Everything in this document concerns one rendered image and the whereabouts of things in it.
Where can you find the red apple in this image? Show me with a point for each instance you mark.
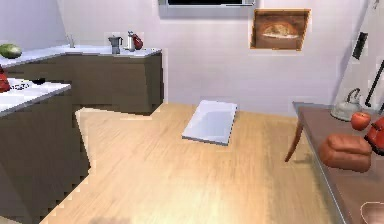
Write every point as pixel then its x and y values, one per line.
pixel 360 120

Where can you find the white floor mat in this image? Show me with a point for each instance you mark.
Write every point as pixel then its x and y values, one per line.
pixel 211 122

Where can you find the dark brown kitchen counter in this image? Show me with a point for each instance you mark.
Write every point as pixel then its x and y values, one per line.
pixel 110 83

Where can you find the red and white bottle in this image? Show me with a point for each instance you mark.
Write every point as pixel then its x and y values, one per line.
pixel 134 41

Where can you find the grey moka pot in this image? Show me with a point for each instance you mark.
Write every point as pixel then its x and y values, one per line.
pixel 115 44

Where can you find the framed bread picture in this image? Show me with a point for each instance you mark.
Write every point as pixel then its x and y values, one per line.
pixel 280 29

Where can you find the grey sink faucet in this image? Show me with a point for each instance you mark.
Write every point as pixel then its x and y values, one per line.
pixel 71 41

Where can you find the grey kettle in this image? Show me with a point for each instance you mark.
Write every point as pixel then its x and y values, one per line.
pixel 346 107

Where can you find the black stove burner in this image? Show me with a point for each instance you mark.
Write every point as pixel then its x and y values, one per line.
pixel 38 81

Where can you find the brown bread loaf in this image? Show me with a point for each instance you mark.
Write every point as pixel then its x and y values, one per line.
pixel 346 152

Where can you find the brown wooden table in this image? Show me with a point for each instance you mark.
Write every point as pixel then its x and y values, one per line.
pixel 346 186

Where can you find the white fridge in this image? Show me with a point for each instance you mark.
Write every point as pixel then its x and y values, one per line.
pixel 363 60

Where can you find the red toaster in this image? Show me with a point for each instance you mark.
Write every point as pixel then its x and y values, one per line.
pixel 377 135

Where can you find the red pot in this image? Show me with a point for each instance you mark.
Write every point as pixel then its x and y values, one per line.
pixel 3 82

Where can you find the green melon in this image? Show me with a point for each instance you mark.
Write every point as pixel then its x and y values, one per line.
pixel 10 51

